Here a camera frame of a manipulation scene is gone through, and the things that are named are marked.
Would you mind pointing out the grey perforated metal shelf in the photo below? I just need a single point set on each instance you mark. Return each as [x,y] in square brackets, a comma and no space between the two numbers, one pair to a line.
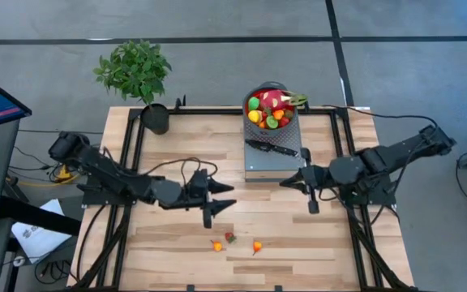
[274,166]

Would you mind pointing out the white paper sheet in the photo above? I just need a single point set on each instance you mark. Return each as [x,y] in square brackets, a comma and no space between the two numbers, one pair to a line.
[39,239]

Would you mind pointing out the green toy pear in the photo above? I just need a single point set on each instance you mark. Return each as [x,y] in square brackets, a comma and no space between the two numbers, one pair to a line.
[254,103]

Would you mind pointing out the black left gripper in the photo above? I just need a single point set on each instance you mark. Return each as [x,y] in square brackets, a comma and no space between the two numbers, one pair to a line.
[197,194]

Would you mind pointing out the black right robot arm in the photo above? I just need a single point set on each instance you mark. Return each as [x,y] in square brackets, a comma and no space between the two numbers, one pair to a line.
[387,158]

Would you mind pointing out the small orange toy pear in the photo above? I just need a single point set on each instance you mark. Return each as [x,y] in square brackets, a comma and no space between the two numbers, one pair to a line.
[278,114]

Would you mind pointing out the red toy strawberry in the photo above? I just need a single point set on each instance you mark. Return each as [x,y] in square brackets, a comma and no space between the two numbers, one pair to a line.
[264,114]
[230,237]
[284,121]

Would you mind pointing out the red collapsible bowl grey rim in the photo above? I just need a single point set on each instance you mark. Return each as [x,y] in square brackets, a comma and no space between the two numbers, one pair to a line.
[249,130]

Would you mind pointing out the black aluminium table frame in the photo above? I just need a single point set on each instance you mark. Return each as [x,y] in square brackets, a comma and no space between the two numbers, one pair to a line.
[233,111]

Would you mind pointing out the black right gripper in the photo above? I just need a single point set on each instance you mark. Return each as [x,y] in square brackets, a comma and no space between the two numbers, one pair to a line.
[316,176]

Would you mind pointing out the yellow red toy pear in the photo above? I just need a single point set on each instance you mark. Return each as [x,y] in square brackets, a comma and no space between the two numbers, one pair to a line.
[217,246]

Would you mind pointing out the black cart frame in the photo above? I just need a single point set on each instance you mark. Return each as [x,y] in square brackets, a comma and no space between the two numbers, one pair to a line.
[35,215]

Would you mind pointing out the red orange toy pear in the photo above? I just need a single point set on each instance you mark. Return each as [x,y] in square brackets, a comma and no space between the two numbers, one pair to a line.
[257,246]

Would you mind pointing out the yellow toy lemon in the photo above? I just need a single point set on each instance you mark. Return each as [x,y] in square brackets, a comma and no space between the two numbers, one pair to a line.
[254,116]

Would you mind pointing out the black knife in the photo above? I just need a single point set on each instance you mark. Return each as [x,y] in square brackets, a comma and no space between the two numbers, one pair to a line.
[272,147]

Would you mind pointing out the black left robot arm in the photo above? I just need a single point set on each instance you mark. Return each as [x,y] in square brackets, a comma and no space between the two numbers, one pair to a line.
[112,176]

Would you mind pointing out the pink toy dragon fruit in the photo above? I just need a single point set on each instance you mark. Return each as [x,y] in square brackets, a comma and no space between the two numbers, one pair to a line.
[272,99]

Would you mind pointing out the green potted tree black pot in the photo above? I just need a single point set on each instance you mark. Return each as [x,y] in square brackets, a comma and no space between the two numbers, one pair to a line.
[136,69]

